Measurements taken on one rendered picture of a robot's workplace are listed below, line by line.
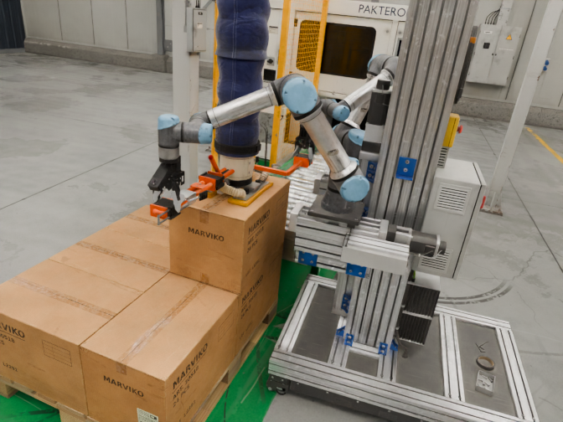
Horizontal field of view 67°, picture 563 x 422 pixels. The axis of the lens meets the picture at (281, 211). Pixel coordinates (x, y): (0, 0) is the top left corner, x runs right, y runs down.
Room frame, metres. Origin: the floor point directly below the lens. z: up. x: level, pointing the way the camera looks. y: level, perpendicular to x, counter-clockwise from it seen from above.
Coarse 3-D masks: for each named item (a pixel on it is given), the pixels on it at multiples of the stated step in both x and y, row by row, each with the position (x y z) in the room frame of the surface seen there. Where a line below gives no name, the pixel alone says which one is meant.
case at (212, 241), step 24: (264, 192) 2.05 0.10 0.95; (288, 192) 2.26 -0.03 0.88; (192, 216) 1.78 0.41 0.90; (216, 216) 1.74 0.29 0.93; (240, 216) 1.74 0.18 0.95; (264, 216) 1.92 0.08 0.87; (192, 240) 1.78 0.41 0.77; (216, 240) 1.74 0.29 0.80; (240, 240) 1.70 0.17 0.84; (264, 240) 1.95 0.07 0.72; (192, 264) 1.78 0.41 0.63; (216, 264) 1.74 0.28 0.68; (240, 264) 1.70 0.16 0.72; (264, 264) 1.98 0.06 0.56; (240, 288) 1.70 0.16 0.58
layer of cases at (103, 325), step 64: (64, 256) 1.87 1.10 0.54; (128, 256) 1.93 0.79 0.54; (0, 320) 1.41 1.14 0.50; (64, 320) 1.40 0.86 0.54; (128, 320) 1.44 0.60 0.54; (192, 320) 1.48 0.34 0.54; (256, 320) 1.95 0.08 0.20; (64, 384) 1.30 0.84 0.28; (128, 384) 1.19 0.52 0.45; (192, 384) 1.31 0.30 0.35
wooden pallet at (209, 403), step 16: (272, 304) 2.18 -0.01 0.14; (256, 336) 2.02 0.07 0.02; (240, 352) 1.76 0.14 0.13; (0, 384) 1.44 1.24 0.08; (16, 384) 1.40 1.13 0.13; (224, 384) 1.63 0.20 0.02; (48, 400) 1.34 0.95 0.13; (208, 400) 1.52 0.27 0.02; (64, 416) 1.31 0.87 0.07; (80, 416) 1.28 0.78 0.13; (208, 416) 1.44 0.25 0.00
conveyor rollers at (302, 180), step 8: (320, 160) 3.97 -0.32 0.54; (304, 168) 3.65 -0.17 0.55; (312, 168) 3.71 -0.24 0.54; (320, 168) 3.70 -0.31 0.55; (328, 168) 3.75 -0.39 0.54; (288, 176) 3.41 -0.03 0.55; (296, 176) 3.47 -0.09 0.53; (304, 176) 3.46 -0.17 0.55; (312, 176) 3.52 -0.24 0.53; (296, 184) 3.28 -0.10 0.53; (304, 184) 3.27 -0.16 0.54; (312, 184) 3.33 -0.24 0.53; (296, 192) 3.09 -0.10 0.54; (304, 192) 3.09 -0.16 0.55; (288, 200) 2.92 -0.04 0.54; (296, 200) 2.91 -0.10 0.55; (304, 200) 2.97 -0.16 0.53; (312, 200) 2.96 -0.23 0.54; (288, 208) 2.75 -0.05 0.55; (288, 216) 2.64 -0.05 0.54; (288, 224) 2.53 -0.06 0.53
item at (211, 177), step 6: (204, 174) 1.84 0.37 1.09; (210, 174) 1.85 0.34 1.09; (216, 174) 1.84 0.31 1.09; (222, 174) 1.83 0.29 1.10; (204, 180) 1.78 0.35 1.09; (210, 180) 1.77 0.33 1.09; (216, 180) 1.77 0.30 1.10; (222, 180) 1.81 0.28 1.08; (216, 186) 1.78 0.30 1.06; (222, 186) 1.81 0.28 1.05
